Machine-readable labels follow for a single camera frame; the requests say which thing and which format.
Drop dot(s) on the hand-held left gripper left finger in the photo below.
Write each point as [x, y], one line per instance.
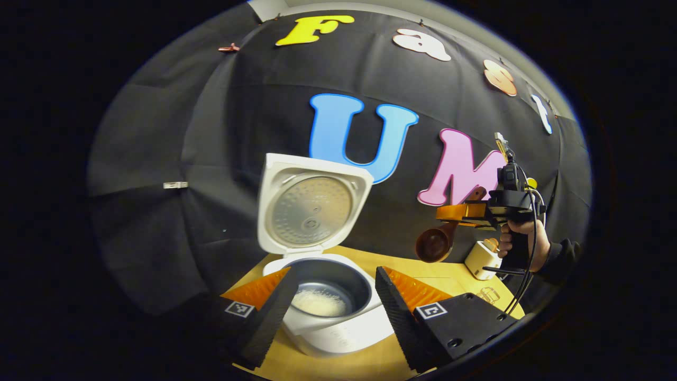
[270, 317]

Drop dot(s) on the brown wooden spoon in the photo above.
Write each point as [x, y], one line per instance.
[433, 244]

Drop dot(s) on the black backdrop cloth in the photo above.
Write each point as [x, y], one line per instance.
[185, 148]

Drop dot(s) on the copper cloth clip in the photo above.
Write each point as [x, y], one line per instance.
[228, 48]

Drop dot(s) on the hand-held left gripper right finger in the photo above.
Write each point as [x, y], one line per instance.
[396, 312]

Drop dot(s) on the white rice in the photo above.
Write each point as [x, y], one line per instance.
[320, 302]

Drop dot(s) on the white toaster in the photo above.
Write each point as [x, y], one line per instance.
[481, 262]

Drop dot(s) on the white rice cooker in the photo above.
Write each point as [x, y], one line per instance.
[312, 211]

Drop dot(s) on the toast slice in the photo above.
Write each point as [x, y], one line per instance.
[492, 244]

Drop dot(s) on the white cloth clip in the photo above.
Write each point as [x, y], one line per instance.
[175, 185]

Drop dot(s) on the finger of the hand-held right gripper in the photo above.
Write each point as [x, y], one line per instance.
[478, 224]
[460, 211]

